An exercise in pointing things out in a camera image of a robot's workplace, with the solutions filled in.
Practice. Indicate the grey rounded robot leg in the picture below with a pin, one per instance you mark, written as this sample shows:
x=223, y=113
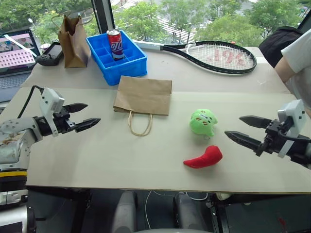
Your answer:
x=187, y=210
x=124, y=211

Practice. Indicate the red soda can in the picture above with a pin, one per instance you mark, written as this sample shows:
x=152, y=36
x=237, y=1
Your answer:
x=115, y=44

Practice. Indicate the black tennis racket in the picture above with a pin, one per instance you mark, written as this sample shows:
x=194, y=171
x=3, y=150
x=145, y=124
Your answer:
x=213, y=54

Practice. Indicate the red plush chili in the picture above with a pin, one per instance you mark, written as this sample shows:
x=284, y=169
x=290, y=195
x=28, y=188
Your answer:
x=204, y=159

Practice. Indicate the open laptop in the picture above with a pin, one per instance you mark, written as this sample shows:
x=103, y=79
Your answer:
x=14, y=60

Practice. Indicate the person in white shirt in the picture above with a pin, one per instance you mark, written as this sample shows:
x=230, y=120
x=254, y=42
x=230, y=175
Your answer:
x=295, y=65

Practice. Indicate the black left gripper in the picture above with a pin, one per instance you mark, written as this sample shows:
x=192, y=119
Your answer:
x=62, y=122

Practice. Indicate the green plush toy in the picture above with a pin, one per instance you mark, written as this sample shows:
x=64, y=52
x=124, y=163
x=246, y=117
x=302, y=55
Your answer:
x=202, y=121

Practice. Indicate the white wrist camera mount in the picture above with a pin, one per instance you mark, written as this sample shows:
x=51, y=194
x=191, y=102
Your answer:
x=49, y=102
x=292, y=121

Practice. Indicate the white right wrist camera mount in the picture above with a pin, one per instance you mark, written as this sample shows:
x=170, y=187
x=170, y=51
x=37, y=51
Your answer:
x=292, y=121

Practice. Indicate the black handheld controller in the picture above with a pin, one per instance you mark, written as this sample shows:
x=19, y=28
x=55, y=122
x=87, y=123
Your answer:
x=51, y=54

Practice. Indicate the blue plastic divider crate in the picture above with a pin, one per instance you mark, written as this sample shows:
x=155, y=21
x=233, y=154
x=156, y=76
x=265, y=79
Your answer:
x=116, y=58

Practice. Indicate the flat brown paper bag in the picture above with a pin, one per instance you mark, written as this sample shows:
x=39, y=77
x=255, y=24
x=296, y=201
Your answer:
x=143, y=98

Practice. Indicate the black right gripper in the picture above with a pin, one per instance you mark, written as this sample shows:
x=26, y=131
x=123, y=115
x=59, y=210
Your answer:
x=275, y=137

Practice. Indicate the black bag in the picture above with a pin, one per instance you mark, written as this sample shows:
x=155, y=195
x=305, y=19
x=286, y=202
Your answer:
x=279, y=44

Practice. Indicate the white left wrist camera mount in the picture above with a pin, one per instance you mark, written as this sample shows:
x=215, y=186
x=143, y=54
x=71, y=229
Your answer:
x=49, y=102

